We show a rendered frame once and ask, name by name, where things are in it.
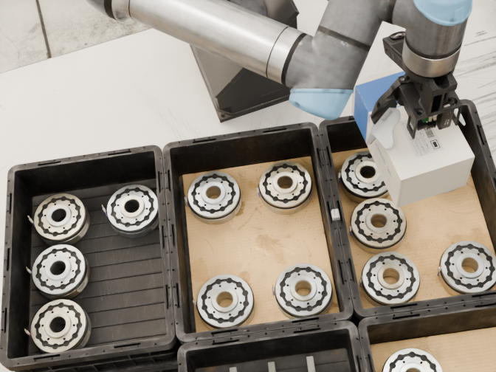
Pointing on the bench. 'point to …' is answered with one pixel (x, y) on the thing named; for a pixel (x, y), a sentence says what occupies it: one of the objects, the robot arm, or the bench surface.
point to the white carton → (412, 147)
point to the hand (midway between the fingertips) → (410, 126)
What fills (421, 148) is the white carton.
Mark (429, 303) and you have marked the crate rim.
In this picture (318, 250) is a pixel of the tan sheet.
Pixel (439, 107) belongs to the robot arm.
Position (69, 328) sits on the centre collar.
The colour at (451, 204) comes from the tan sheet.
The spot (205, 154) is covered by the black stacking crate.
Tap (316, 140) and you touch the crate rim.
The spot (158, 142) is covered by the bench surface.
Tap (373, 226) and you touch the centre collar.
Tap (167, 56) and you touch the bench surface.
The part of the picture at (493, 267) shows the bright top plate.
